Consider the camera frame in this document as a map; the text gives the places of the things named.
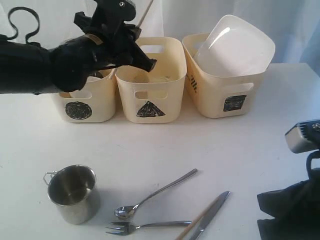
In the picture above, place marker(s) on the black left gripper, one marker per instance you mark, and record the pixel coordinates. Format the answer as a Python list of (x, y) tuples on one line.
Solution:
[(75, 60)]

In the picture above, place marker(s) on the white plastic bowl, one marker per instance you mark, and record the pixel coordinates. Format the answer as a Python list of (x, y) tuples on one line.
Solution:
[(89, 89)]

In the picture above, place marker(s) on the white square plate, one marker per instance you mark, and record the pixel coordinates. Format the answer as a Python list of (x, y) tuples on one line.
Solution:
[(235, 48)]

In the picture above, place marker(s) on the steel mug wire handle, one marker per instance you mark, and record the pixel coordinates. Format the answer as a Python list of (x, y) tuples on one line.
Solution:
[(74, 192)]

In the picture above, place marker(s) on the steel spoon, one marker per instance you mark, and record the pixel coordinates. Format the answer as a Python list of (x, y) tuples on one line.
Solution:
[(127, 212)]

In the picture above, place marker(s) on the wooden chopstick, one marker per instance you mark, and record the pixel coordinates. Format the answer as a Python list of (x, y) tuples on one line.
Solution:
[(114, 70), (196, 220)]

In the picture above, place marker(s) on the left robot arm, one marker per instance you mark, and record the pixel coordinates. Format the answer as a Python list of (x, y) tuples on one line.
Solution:
[(32, 69)]

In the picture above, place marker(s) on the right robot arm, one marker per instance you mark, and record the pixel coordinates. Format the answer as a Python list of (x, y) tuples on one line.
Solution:
[(295, 211)]

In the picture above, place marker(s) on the cream bin triangle mark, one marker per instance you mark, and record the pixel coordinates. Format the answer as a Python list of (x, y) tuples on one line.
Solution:
[(154, 97)]

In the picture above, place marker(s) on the cream bin circle mark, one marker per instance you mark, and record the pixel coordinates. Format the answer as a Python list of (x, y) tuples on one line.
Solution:
[(99, 108)]

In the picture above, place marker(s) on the cream bin square mark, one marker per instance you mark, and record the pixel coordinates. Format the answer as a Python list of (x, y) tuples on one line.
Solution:
[(213, 96)]

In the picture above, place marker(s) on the steel table knife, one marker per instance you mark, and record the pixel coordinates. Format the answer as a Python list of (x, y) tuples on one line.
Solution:
[(211, 213)]

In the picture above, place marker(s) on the steel fork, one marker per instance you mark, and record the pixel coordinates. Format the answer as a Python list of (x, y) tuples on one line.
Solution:
[(121, 228)]

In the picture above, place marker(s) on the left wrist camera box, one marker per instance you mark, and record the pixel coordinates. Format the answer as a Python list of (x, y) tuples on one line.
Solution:
[(110, 18)]

